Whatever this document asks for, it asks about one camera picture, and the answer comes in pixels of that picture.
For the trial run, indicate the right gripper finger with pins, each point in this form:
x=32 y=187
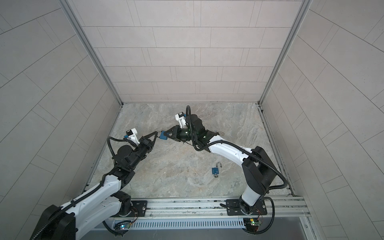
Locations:
x=171 y=137
x=173 y=130

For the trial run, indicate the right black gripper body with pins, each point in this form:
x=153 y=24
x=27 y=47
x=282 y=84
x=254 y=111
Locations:
x=183 y=134

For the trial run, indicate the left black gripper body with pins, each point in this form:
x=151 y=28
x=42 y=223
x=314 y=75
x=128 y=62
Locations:
x=144 y=148

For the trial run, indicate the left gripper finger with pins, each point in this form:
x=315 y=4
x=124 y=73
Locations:
x=152 y=142
x=151 y=136

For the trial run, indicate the blue padlock with key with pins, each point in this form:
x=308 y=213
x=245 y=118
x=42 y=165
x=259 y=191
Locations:
x=162 y=136
x=215 y=170

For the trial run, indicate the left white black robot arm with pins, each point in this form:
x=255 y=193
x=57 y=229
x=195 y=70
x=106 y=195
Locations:
x=74 y=219

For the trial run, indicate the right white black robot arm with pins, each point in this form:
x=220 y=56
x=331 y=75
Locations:
x=260 y=173

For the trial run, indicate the left green circuit board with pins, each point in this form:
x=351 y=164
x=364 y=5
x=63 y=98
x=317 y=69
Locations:
x=123 y=225

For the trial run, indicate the white vent grille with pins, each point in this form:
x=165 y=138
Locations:
x=188 y=224

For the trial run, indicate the right circuit board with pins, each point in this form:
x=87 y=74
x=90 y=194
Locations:
x=252 y=225

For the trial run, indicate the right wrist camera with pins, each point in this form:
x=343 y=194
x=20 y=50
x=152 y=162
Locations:
x=181 y=118

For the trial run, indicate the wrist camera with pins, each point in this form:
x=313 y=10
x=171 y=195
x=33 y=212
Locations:
x=181 y=118
x=131 y=136

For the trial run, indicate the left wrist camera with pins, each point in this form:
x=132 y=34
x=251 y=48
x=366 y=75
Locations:
x=131 y=136

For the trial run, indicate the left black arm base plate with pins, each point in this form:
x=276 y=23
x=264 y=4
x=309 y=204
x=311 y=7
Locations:
x=133 y=209

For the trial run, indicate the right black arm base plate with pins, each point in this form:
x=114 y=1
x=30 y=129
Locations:
x=234 y=208

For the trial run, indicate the aluminium mounting rail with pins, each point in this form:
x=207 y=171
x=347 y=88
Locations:
x=213 y=207

